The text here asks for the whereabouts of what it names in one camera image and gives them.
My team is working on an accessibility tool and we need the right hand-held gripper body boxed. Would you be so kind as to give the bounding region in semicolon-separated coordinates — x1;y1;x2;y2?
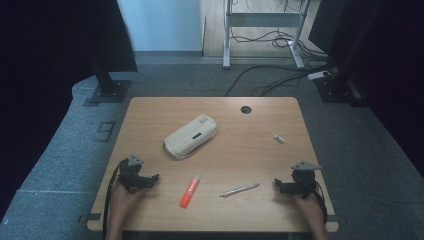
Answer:
288;160;323;198

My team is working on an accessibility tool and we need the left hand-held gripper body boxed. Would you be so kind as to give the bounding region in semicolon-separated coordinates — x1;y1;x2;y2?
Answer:
118;154;151;194

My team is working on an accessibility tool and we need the white pen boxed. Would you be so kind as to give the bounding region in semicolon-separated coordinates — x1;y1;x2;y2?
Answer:
219;182;261;198

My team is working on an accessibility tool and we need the beige pencil case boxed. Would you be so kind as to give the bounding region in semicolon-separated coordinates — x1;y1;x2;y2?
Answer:
163;113;219;160

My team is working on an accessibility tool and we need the person's right hand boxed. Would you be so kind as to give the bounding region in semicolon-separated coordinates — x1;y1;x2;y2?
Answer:
293;193;326;222

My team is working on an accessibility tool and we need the person's left hand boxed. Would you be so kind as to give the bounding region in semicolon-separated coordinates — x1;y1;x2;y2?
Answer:
109;179;147;219

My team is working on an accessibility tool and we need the orange highlighter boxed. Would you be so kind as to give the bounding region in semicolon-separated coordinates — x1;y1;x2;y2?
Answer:
179;173;202;210

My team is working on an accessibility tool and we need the grey floor socket plate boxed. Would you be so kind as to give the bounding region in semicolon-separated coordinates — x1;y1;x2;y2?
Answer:
95;121;117;143

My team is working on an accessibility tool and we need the white power strip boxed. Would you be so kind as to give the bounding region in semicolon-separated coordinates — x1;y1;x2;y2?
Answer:
306;70;332;82

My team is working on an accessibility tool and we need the black curtain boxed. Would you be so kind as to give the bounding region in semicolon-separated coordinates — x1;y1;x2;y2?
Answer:
0;0;139;214
308;0;424;178

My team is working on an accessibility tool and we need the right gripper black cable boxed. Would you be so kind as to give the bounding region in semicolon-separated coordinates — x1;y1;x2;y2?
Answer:
311;179;329;225

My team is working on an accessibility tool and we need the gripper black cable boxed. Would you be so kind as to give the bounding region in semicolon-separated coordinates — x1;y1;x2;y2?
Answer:
102;159;129;240
311;179;329;225

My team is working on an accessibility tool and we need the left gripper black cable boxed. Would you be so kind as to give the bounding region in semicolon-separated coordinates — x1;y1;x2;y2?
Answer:
102;159;129;240

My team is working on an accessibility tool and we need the black stand with base plate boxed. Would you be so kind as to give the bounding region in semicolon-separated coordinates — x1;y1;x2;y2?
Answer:
87;54;132;104
314;73;368;108

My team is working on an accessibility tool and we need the black floor cable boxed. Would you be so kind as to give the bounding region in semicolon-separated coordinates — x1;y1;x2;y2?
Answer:
224;63;331;98

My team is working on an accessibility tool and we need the tangle of black cables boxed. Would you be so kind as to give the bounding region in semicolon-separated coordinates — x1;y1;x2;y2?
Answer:
229;28;329;63

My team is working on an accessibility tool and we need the white metal desk frame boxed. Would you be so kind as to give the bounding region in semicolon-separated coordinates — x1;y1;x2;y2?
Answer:
222;0;306;70

